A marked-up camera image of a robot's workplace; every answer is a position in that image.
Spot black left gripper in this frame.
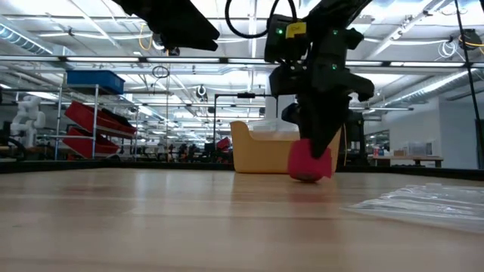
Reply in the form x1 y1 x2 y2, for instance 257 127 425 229
111 0 222 52

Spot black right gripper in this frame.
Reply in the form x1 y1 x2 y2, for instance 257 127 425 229
268 28 376 160

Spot red bandage strip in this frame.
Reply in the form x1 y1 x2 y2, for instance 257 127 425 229
287 138 334 183

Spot black tall cabinet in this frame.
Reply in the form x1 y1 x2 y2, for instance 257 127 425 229
340 109 366 167

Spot yellow plastic bin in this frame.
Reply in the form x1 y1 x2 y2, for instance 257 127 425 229
229 120 341 175

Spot black tubular stand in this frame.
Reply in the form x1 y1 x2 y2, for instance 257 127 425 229
213 91 280 152

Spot blue storage bin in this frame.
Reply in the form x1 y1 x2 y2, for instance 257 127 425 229
66 70 126 95

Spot wooden background table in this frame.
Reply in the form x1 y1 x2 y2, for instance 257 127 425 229
368 155 445 168

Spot red storage bins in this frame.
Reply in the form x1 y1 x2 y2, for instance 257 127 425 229
62 100 138 159

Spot metal shelf rack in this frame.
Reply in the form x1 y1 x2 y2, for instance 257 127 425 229
37 71 139 162

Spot black hanging cable loop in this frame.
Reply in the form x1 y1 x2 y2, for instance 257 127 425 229
151 65 170 79

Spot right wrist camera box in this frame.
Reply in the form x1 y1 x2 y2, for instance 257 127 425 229
264 14 309 63

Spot silver ventilation duct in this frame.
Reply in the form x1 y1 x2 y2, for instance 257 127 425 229
0 23 56 57
381 69 484 107

